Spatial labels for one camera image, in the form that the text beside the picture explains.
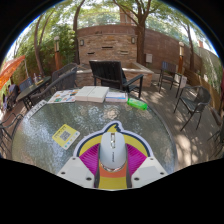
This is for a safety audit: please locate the white and blue book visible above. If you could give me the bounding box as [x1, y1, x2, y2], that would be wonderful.
[105, 91, 129, 103]

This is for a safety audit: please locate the green packet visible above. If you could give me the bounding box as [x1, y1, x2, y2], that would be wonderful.
[126, 97, 149, 111]

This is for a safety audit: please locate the dark round side table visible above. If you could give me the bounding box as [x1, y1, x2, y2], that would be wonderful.
[14, 75, 53, 111]

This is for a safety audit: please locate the thin straight tree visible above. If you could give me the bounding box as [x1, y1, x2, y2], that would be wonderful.
[184, 16, 198, 73]

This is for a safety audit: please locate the white computer mouse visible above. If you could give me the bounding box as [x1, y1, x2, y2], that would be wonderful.
[98, 130, 128, 174]

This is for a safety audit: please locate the colourful picture sheet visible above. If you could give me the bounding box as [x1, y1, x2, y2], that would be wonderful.
[47, 88, 81, 104]

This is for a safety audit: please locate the wooden lamp post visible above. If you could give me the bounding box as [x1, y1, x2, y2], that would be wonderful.
[53, 35, 62, 71]
[177, 41, 185, 75]

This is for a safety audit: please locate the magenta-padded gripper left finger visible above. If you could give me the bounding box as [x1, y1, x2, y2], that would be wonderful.
[56, 143, 102, 189]

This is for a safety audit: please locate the large forked tree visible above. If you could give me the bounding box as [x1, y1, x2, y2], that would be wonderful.
[113, 0, 161, 66]

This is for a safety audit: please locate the black slatted wooden chair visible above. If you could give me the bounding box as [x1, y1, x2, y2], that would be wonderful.
[88, 59, 145, 99]

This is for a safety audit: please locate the black metal mesh chair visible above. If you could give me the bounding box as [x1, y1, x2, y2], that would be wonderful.
[206, 119, 224, 159]
[173, 85, 212, 132]
[0, 112, 24, 159]

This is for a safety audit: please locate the yellow printed card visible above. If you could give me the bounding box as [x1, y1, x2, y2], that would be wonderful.
[51, 123, 81, 150]

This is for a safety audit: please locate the blue chair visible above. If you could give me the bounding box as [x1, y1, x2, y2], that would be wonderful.
[18, 77, 34, 93]

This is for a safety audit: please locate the white cube bin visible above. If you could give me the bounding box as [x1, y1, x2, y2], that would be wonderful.
[173, 73, 188, 89]

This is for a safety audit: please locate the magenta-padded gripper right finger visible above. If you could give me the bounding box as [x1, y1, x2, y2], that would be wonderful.
[125, 143, 169, 189]

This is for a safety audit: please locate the orange parasol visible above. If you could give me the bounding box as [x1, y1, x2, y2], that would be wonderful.
[0, 54, 27, 91]

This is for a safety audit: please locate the slender leaning tree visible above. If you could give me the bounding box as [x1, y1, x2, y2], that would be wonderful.
[72, 0, 88, 64]
[31, 4, 64, 76]

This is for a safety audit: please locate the low stone basin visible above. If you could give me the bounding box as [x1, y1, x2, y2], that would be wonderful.
[75, 61, 155, 88]

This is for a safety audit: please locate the yellow duck mouse pad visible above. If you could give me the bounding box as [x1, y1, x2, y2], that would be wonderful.
[72, 120, 155, 190]

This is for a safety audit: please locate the dark wicker chair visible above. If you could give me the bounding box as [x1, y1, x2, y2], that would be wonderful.
[50, 62, 78, 83]
[29, 68, 78, 106]

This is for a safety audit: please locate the open white book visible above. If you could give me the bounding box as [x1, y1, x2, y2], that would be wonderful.
[74, 85, 110, 104]

